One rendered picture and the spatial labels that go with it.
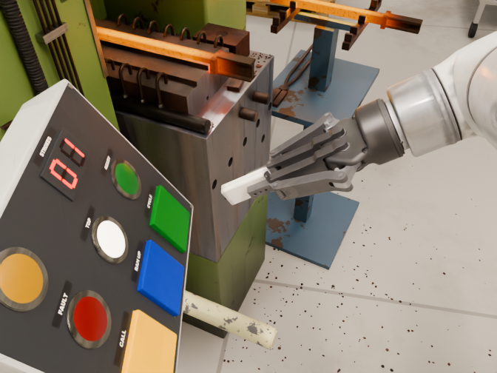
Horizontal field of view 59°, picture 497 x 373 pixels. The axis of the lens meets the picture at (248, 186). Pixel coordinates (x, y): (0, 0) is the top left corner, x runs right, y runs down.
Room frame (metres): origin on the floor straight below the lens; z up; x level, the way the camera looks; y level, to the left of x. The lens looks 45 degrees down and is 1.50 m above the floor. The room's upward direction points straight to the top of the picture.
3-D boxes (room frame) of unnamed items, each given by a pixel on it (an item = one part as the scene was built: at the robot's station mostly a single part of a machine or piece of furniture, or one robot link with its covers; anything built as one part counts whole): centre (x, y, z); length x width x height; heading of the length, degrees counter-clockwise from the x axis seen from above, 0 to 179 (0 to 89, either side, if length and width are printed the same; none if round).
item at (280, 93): (1.43, -0.20, 0.69); 0.60 x 0.04 x 0.01; 154
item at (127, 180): (0.42, 0.16, 1.09); 0.05 x 0.03 x 0.04; 156
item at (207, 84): (0.95, 0.28, 0.96); 0.42 x 0.20 x 0.09; 66
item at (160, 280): (0.32, 0.11, 1.01); 0.07 x 0.05 x 0.07; 1
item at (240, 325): (0.51, 0.15, 0.62); 0.44 x 0.05 x 0.05; 66
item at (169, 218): (0.42, 0.12, 1.01); 0.07 x 0.05 x 0.07; 1
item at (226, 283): (1.00, 0.26, 0.23); 0.56 x 0.38 x 0.47; 66
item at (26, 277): (0.22, 0.20, 1.16); 0.05 x 0.03 x 0.04; 156
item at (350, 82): (1.27, -0.24, 0.67); 0.40 x 0.30 x 0.02; 153
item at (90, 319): (0.22, 0.16, 1.09); 0.05 x 0.03 x 0.04; 156
